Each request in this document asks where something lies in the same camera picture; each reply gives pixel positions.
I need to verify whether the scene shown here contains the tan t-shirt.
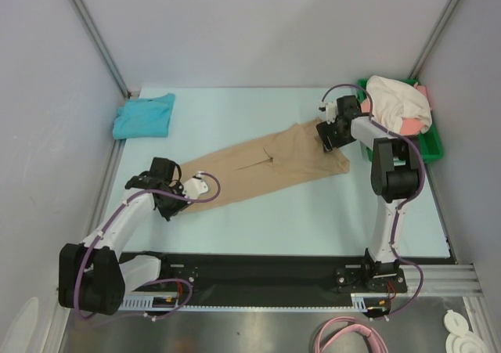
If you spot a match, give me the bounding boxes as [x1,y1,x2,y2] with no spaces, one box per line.
[181,119,350,214]

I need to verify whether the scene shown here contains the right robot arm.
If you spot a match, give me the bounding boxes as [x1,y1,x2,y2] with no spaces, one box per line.
[316,95,424,291]

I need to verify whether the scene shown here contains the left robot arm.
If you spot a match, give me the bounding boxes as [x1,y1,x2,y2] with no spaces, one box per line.
[58,157,187,315]

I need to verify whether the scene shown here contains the folded teal t-shirt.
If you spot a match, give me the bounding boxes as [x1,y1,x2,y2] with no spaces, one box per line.
[112,93,176,140]

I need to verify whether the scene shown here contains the white t-shirt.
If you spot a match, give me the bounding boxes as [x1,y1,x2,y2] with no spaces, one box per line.
[365,74,433,135]

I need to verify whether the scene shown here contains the green plastic tray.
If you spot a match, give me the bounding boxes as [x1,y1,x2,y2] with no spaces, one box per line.
[357,76,444,163]

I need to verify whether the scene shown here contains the white object bottom left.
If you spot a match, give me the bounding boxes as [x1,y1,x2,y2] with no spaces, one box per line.
[1,297,39,353]

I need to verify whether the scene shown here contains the white round discs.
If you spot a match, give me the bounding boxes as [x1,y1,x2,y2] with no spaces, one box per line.
[443,309,489,353]

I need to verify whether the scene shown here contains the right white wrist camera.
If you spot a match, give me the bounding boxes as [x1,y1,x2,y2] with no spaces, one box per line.
[319,101,338,124]

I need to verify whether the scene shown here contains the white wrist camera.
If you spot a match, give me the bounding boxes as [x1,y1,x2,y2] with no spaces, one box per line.
[319,101,338,124]
[182,172,209,200]

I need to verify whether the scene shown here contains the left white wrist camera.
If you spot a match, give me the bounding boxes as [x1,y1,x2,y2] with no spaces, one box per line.
[182,172,209,200]

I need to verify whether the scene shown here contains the right aluminium frame post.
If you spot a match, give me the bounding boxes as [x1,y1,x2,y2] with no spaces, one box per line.
[408,0,463,79]

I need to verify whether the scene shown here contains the aluminium frame post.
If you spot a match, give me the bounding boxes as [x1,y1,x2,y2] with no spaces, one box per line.
[68,0,131,99]
[408,0,463,79]

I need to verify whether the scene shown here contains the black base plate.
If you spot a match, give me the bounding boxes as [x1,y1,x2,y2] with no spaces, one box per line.
[128,251,457,308]

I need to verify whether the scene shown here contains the white slotted cable duct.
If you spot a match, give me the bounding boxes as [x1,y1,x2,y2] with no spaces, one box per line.
[119,290,389,312]

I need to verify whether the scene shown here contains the pink coiled cable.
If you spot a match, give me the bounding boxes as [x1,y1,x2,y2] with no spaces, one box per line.
[310,315,391,353]

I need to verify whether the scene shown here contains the left aluminium frame post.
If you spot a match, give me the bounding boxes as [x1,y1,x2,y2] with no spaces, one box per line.
[68,0,131,99]

